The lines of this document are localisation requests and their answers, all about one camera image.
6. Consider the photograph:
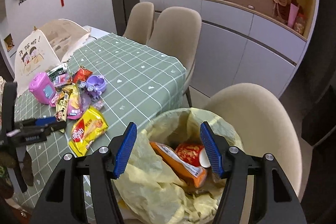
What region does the yellow pink snack bag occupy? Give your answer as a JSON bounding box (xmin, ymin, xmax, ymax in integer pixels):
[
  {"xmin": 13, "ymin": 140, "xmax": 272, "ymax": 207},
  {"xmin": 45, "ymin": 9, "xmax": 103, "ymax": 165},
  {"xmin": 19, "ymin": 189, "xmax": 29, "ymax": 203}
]
[{"xmin": 66, "ymin": 84, "xmax": 83, "ymax": 120}]

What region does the yellow red snack packet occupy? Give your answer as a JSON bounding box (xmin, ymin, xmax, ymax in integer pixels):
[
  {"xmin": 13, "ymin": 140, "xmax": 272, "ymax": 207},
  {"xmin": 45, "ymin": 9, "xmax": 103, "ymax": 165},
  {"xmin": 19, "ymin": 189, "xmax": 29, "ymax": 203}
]
[{"xmin": 68, "ymin": 106, "xmax": 108, "ymax": 157}]

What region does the red paper cup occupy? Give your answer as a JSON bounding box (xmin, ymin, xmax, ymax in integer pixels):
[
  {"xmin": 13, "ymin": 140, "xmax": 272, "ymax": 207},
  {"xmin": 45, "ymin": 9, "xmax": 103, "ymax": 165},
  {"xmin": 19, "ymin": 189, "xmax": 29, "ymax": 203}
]
[{"xmin": 175, "ymin": 143, "xmax": 211, "ymax": 168}]

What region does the pink toy trash bin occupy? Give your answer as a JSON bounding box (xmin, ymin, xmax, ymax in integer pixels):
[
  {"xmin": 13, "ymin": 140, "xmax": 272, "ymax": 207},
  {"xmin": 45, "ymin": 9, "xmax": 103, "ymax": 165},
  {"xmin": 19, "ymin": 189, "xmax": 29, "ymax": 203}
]
[{"xmin": 29, "ymin": 72, "xmax": 56, "ymax": 105}]

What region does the yellow trash bag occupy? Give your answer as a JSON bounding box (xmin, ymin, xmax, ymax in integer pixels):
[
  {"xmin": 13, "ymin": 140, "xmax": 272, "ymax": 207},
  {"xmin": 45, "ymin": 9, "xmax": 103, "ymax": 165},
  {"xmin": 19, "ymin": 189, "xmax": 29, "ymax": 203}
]
[{"xmin": 114, "ymin": 108, "xmax": 243, "ymax": 223}]

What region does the pink cartoon snack packet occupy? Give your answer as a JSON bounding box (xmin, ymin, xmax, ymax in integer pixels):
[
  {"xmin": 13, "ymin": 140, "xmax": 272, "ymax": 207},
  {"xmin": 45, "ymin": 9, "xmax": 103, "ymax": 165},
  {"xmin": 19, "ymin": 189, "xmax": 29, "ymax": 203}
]
[{"xmin": 53, "ymin": 73, "xmax": 72, "ymax": 88}]

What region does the green white snack packet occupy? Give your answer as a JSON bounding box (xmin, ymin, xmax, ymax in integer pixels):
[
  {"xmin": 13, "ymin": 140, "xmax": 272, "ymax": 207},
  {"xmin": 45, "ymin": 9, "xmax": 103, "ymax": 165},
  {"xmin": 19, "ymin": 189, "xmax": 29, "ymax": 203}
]
[{"xmin": 47, "ymin": 63, "xmax": 69, "ymax": 82}]

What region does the white mesh food cover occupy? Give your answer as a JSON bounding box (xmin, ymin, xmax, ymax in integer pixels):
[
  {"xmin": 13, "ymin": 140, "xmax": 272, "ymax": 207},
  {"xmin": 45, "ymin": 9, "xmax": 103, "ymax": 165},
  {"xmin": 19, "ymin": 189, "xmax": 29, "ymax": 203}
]
[{"xmin": 14, "ymin": 19, "xmax": 90, "ymax": 96}]

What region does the red foil snack packet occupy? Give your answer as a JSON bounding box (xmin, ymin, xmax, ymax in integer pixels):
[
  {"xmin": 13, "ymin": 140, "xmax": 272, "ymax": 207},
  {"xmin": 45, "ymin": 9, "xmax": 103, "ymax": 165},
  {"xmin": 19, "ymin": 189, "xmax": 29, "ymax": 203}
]
[{"xmin": 72, "ymin": 66, "xmax": 93, "ymax": 84}]

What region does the purple toy carriage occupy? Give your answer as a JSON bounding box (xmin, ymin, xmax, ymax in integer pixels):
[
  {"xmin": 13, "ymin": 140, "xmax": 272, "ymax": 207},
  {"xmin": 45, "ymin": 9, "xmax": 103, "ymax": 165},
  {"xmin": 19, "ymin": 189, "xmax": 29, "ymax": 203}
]
[{"xmin": 79, "ymin": 75, "xmax": 107, "ymax": 102}]

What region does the near beige chair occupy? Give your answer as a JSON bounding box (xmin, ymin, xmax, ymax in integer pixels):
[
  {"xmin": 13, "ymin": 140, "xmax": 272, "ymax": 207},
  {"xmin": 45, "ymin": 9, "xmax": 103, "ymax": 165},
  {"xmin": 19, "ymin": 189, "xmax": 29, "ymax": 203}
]
[{"xmin": 204, "ymin": 82, "xmax": 303, "ymax": 198}]

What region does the beige chair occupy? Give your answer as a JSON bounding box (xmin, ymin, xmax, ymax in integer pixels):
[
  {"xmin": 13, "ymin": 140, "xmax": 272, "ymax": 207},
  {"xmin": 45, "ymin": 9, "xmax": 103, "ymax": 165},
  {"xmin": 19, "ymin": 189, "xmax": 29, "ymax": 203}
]
[
  {"xmin": 123, "ymin": 2, "xmax": 155, "ymax": 44},
  {"xmin": 146, "ymin": 6, "xmax": 202, "ymax": 95},
  {"xmin": 204, "ymin": 82, "xmax": 303, "ymax": 198}
]

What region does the orange snack bag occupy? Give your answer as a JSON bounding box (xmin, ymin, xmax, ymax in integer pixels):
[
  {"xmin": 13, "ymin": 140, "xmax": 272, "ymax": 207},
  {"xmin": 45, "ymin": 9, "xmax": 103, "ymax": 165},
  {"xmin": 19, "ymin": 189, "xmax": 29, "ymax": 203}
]
[{"xmin": 150, "ymin": 141, "xmax": 207, "ymax": 188}]

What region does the green checked tablecloth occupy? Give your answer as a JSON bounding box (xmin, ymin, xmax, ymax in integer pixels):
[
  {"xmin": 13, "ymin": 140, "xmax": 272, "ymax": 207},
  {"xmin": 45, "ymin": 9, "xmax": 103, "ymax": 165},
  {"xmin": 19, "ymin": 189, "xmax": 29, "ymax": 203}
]
[{"xmin": 13, "ymin": 34, "xmax": 186, "ymax": 210}]

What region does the far beige chair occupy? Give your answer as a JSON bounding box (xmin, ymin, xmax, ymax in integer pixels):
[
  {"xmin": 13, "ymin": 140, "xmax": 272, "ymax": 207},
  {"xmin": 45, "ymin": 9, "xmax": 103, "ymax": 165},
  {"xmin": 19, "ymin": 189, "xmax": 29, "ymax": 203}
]
[{"xmin": 123, "ymin": 2, "xmax": 155, "ymax": 44}]

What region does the middle beige chair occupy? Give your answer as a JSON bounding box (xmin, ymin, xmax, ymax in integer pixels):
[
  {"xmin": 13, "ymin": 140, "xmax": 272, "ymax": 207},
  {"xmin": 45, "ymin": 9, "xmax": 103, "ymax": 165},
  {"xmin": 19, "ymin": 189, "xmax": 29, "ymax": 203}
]
[{"xmin": 146, "ymin": 6, "xmax": 202, "ymax": 95}]

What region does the grey sideboard cabinet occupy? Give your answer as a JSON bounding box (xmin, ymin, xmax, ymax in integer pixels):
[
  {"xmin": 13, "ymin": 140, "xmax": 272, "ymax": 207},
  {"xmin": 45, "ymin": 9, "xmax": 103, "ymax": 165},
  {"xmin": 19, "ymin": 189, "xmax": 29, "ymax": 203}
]
[{"xmin": 141, "ymin": 0, "xmax": 309, "ymax": 97}]

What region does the flower bouquet on shelf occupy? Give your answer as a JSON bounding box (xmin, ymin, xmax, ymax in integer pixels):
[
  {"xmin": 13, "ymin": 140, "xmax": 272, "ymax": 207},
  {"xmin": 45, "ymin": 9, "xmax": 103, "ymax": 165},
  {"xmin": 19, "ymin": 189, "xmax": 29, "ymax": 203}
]
[{"xmin": 272, "ymin": 0, "xmax": 306, "ymax": 35}]

